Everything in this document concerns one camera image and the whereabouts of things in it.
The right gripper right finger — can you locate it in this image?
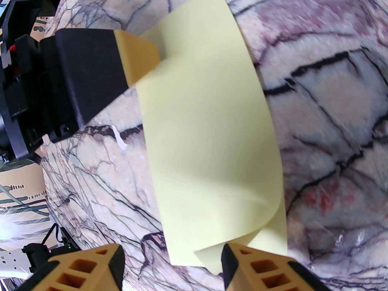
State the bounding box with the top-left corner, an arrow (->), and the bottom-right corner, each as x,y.
221,243 -> 331,291

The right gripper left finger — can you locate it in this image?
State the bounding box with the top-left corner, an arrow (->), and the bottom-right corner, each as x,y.
30,244 -> 125,291

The pale yellow paper sheet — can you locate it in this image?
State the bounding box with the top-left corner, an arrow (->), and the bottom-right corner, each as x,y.
135,0 -> 288,275

